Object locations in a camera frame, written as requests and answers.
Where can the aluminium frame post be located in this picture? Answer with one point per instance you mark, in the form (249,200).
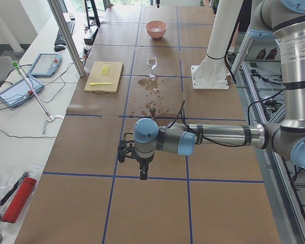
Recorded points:
(61,22)

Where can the clear ice cubes pile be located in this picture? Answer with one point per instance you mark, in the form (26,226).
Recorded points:
(156,29)

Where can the red thermos bottle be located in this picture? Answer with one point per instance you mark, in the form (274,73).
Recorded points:
(17,204)

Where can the blue teach pendant near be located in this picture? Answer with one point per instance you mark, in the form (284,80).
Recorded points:
(19,92)

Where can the yellow plastic knife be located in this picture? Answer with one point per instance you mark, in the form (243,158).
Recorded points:
(100,83)

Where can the pink bowl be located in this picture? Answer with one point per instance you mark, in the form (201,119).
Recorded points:
(157,35)

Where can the silver grabber stick green tip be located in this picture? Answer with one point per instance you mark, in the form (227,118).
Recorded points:
(50,118)

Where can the blue teach pendant far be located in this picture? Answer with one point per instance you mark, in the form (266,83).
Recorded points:
(45,65)

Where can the black computer mouse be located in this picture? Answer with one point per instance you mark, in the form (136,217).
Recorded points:
(59,48)

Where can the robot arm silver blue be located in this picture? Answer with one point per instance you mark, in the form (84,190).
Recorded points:
(286,20)

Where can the bamboo cutting board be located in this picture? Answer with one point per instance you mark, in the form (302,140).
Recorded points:
(113,76)

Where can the clear wine glass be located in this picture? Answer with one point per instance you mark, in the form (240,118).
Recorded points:
(152,63)

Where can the steel jigger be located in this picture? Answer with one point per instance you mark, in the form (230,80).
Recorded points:
(153,111)

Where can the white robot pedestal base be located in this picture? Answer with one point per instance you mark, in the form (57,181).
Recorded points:
(211,73)

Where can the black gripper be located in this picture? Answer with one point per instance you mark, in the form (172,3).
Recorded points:
(143,161)

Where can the blue teach pendant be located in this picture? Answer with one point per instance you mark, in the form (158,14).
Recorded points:
(45,65)
(19,92)

